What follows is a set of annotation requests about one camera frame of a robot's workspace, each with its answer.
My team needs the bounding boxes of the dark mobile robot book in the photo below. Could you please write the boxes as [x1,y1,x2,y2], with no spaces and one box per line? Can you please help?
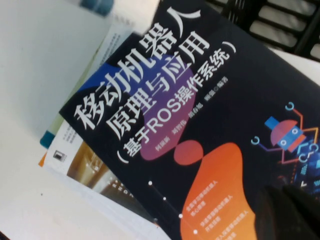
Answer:
[58,0,320,240]

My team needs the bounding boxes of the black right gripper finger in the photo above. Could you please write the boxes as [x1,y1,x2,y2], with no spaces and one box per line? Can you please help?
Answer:
[253,184,320,240]

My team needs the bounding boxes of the pale green teal book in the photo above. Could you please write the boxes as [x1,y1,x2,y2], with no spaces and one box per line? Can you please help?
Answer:
[39,0,133,151]

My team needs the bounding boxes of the black perforated plastic book stand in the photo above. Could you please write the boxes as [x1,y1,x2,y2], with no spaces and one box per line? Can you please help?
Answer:
[204,0,320,62]

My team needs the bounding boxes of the lower books in stack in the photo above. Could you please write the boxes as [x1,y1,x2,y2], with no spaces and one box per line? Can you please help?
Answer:
[45,31,151,221]

